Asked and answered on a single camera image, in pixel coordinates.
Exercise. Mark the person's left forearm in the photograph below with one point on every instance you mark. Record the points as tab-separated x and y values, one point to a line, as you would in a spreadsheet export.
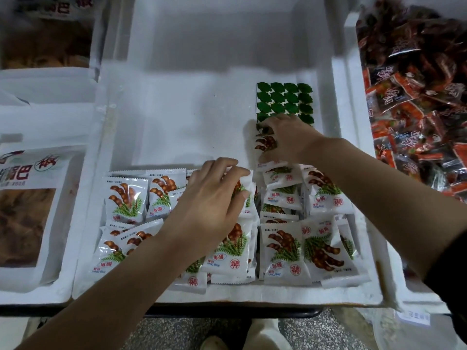
102	299

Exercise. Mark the white bag of orange crisps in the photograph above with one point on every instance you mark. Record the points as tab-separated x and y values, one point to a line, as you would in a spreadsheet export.
44	40
29	222

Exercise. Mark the pile of white printed packets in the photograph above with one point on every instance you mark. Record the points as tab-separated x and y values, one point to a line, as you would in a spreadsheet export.
314	248

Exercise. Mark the person's right forearm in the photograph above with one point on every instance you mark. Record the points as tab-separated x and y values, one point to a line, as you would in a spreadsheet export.
387	200

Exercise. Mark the white printed snack packet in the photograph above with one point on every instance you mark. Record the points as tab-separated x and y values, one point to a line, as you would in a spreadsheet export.
264	142

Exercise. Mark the person's beige trousers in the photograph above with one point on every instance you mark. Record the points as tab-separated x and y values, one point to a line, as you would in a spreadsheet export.
255	337

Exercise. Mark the pile of dark red packets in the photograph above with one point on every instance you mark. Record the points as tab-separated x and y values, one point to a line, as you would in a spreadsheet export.
419	98

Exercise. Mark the green leaf-pattern sheet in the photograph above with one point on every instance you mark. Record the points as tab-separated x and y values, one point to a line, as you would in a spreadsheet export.
288	98

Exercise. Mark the person's left hand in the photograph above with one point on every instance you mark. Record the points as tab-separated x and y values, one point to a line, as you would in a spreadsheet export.
208	211

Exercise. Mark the person's right hand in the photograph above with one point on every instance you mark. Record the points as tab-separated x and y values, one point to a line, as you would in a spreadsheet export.
293	140

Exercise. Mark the clear round plastic tub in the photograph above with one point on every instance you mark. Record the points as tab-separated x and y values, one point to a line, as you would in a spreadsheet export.
423	333

